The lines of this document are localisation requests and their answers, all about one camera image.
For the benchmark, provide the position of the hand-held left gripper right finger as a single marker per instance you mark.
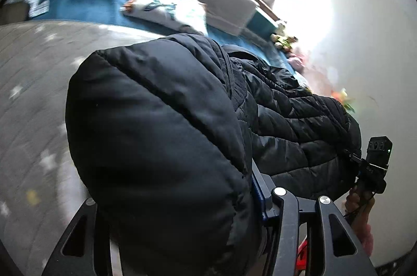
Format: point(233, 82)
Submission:
point(257, 194)

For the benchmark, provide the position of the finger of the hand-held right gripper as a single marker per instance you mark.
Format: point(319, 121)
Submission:
point(353, 157)

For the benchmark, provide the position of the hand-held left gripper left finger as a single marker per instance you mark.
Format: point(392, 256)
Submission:
point(94, 259)

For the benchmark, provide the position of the black puffer jacket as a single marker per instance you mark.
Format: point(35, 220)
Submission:
point(156, 132)

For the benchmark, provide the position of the person's right forearm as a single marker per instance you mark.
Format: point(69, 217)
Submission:
point(366, 237)

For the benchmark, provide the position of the person's right hand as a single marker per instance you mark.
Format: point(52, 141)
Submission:
point(353, 204)

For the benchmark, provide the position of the colourful pinwheel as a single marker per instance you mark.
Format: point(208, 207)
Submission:
point(342, 97)

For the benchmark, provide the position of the red plastic object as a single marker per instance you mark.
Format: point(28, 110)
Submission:
point(302, 255)

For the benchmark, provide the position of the pink plush toy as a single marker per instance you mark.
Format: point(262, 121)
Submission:
point(298, 61)

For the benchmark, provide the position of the black and white plush toy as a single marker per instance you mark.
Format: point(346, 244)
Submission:
point(280, 28)

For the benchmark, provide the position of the grey star quilted blanket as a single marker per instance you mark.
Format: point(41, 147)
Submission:
point(32, 84)

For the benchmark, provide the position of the grey rectangular cushion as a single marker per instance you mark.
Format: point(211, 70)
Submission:
point(228, 2)

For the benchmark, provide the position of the flat butterfly print pillow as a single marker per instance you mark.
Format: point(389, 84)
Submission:
point(166, 7)

